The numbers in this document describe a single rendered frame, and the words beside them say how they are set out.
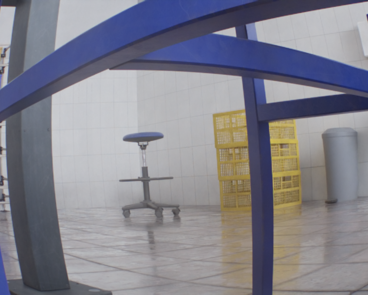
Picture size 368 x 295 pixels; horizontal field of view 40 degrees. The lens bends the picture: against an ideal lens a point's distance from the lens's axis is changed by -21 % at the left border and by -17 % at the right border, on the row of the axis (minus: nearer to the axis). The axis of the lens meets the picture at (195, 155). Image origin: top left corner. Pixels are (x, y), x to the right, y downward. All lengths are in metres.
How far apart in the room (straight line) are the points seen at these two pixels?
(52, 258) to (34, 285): 0.11
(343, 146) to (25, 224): 3.42
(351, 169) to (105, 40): 4.22
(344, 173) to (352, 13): 1.51
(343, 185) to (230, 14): 4.26
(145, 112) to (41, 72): 6.56
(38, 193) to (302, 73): 1.03
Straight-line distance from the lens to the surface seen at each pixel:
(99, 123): 6.84
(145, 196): 4.99
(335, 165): 4.53
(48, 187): 1.48
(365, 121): 4.79
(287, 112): 0.97
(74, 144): 6.64
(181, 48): 0.43
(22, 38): 1.51
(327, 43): 5.08
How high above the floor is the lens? 0.32
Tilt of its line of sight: 2 degrees up
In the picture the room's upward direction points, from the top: 4 degrees counter-clockwise
